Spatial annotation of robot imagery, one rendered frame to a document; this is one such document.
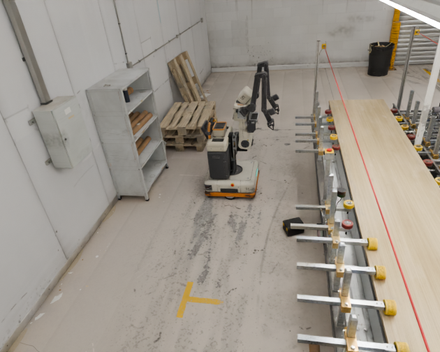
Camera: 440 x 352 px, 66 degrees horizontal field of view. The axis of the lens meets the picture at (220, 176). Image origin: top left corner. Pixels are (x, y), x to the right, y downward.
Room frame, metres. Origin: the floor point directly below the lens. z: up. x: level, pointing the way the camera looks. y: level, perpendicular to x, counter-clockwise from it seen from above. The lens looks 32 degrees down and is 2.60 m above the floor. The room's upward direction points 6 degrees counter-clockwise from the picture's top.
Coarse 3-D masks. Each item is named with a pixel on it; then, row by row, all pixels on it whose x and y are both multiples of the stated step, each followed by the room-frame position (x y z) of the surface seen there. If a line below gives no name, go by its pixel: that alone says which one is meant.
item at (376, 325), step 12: (336, 144) 3.43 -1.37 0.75; (336, 156) 3.34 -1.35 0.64; (348, 192) 2.45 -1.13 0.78; (348, 216) 2.32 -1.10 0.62; (360, 252) 1.75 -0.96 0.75; (360, 264) 1.70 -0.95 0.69; (360, 276) 1.65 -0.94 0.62; (372, 288) 1.37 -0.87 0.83; (372, 300) 1.33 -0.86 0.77; (372, 312) 1.28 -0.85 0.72; (372, 324) 1.24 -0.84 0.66; (384, 336) 1.06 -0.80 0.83
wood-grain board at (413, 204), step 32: (384, 128) 3.42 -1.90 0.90; (352, 160) 2.80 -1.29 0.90; (384, 160) 2.74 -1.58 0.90; (416, 160) 2.68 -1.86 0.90; (352, 192) 2.28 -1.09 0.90; (384, 192) 2.24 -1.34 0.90; (416, 192) 2.20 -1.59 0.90; (416, 224) 1.82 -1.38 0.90; (384, 256) 1.55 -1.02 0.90; (416, 256) 1.52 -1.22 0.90; (384, 288) 1.30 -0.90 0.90; (416, 288) 1.28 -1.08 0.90; (384, 320) 1.10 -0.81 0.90
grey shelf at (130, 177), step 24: (120, 72) 4.52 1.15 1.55; (144, 72) 4.46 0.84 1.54; (96, 96) 3.84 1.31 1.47; (120, 96) 3.77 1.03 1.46; (144, 96) 4.34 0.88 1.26; (96, 120) 3.86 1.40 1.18; (120, 120) 3.79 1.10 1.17; (120, 144) 3.81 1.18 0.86; (120, 168) 3.83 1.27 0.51; (144, 168) 4.43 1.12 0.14; (120, 192) 3.85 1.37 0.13; (144, 192) 3.77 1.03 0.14
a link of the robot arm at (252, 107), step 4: (260, 72) 3.60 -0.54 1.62; (264, 72) 3.57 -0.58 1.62; (256, 76) 3.55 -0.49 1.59; (260, 76) 3.54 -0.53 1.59; (256, 80) 3.56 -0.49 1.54; (256, 84) 3.57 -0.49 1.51; (256, 88) 3.57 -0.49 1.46; (252, 92) 3.58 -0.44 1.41; (256, 92) 3.57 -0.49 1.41; (252, 96) 3.58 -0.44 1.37; (256, 96) 3.58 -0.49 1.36; (252, 100) 3.58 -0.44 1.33; (252, 104) 3.56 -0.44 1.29; (252, 108) 3.56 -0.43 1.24
